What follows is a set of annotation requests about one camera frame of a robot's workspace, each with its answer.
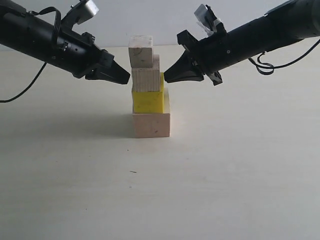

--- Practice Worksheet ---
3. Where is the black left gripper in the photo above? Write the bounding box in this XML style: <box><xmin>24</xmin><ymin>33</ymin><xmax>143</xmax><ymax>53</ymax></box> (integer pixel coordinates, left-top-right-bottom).
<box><xmin>57</xmin><ymin>31</ymin><xmax>131</xmax><ymax>85</ymax></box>

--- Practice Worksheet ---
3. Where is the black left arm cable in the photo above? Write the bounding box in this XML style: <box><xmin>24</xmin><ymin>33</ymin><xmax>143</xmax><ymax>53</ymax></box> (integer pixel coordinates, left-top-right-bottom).
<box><xmin>0</xmin><ymin>6</ymin><xmax>62</xmax><ymax>104</ymax></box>

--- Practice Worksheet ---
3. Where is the small wooden cube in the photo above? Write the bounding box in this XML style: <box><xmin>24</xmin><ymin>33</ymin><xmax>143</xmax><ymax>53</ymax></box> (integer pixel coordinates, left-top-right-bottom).
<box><xmin>128</xmin><ymin>35</ymin><xmax>154</xmax><ymax>68</ymax></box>

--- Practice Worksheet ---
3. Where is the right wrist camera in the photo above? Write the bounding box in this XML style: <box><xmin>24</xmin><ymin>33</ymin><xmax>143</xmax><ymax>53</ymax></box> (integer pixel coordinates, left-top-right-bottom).
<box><xmin>194</xmin><ymin>4</ymin><xmax>227</xmax><ymax>37</ymax></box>

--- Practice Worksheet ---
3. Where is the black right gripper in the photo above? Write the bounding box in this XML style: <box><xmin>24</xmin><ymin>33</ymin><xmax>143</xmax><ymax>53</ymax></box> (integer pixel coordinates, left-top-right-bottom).
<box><xmin>164</xmin><ymin>30</ymin><xmax>230</xmax><ymax>86</ymax></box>

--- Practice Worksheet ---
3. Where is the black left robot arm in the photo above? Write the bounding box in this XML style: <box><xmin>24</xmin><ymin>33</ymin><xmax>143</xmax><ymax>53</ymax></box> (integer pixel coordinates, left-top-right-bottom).
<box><xmin>0</xmin><ymin>0</ymin><xmax>130</xmax><ymax>85</ymax></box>

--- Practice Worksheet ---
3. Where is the yellow foam cube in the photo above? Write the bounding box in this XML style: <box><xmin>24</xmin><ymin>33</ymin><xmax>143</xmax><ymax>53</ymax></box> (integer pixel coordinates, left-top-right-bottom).
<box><xmin>131</xmin><ymin>72</ymin><xmax>165</xmax><ymax>114</ymax></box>

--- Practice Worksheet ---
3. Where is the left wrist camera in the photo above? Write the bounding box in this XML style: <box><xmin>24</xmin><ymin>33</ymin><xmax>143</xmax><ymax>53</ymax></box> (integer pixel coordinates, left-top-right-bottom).
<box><xmin>61</xmin><ymin>0</ymin><xmax>99</xmax><ymax>30</ymax></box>

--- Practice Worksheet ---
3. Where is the medium wooden cube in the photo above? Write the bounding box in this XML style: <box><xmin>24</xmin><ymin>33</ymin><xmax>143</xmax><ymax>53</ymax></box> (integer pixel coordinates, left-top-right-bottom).
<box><xmin>131</xmin><ymin>54</ymin><xmax>161</xmax><ymax>92</ymax></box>

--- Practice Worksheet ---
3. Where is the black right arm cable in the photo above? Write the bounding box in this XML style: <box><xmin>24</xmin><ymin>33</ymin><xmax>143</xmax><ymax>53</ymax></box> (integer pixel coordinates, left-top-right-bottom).
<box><xmin>247</xmin><ymin>37</ymin><xmax>320</xmax><ymax>75</ymax></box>

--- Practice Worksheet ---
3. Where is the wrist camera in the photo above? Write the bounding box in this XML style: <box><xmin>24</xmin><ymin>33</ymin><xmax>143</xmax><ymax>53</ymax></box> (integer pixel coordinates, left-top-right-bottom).
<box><xmin>194</xmin><ymin>4</ymin><xmax>227</xmax><ymax>37</ymax></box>
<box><xmin>61</xmin><ymin>0</ymin><xmax>99</xmax><ymax>30</ymax></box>

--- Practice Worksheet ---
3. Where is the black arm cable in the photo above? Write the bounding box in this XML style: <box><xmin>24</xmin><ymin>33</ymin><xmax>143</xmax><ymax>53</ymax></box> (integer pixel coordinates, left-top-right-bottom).
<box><xmin>0</xmin><ymin>6</ymin><xmax>62</xmax><ymax>104</ymax></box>
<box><xmin>247</xmin><ymin>37</ymin><xmax>320</xmax><ymax>75</ymax></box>

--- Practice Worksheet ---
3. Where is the large wooden cube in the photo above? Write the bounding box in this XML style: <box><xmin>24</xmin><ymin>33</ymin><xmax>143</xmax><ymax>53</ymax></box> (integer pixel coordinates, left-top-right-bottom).
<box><xmin>132</xmin><ymin>87</ymin><xmax>172</xmax><ymax>139</ymax></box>

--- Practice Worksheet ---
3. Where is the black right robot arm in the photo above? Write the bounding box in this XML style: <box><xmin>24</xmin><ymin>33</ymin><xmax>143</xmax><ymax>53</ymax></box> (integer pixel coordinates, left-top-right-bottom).
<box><xmin>164</xmin><ymin>0</ymin><xmax>320</xmax><ymax>85</ymax></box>

